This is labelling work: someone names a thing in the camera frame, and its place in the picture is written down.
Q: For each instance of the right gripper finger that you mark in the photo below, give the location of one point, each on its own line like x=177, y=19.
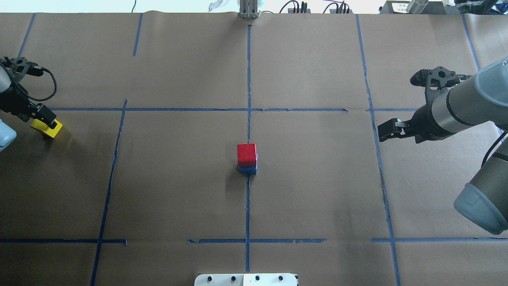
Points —
x=393, y=125
x=385, y=136

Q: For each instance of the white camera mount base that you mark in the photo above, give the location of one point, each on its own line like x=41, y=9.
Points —
x=247, y=279

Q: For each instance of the black box under cup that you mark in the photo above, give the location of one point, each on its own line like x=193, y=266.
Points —
x=433, y=8

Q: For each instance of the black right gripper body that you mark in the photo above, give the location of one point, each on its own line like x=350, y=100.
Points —
x=424, y=119

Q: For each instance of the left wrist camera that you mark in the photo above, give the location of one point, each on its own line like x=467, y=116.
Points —
x=18, y=68

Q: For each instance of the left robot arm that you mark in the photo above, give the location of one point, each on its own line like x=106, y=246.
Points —
x=6, y=82

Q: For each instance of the blue wooden cube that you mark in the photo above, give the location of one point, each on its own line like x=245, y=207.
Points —
x=248, y=170

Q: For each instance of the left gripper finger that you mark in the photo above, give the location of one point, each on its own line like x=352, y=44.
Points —
x=49, y=115
x=35, y=116

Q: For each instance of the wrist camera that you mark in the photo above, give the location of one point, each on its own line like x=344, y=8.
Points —
x=436, y=82
x=18, y=68

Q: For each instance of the power strip with plugs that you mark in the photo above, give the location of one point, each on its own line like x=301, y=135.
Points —
x=295, y=7

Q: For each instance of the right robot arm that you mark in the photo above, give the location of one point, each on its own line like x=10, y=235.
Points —
x=471, y=110

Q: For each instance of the metal cup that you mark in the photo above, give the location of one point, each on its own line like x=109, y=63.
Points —
x=416, y=6

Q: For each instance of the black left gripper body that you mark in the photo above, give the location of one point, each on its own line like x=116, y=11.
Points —
x=12, y=102

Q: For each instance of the yellow wooden cube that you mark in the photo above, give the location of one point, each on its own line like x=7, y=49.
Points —
x=45, y=130

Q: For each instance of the red wooden cube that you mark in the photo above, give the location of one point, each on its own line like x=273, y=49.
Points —
x=247, y=155

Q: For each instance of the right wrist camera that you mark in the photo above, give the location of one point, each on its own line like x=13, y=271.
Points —
x=436, y=82

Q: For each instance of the aluminium frame post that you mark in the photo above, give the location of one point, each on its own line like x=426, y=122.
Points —
x=248, y=9

